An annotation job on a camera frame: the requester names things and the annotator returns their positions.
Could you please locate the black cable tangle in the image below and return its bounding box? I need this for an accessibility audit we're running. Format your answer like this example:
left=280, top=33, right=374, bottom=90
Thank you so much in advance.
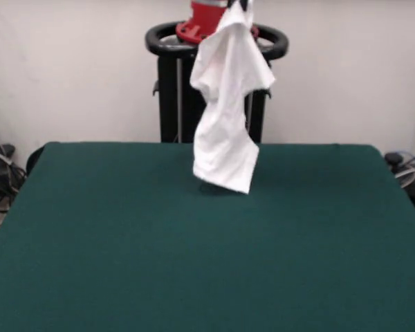
left=0, top=110, right=28, bottom=243

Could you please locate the dark green table cloth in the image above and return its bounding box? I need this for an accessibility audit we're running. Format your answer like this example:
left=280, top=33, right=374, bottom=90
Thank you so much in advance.
left=0, top=141, right=415, bottom=332

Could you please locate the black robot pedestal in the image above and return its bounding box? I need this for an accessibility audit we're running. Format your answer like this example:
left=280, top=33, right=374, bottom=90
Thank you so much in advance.
left=145, top=21, right=290, bottom=145

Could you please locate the white printed t-shirt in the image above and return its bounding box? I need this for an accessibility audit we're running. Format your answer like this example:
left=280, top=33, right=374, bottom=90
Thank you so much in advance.
left=189, top=0, right=277, bottom=194

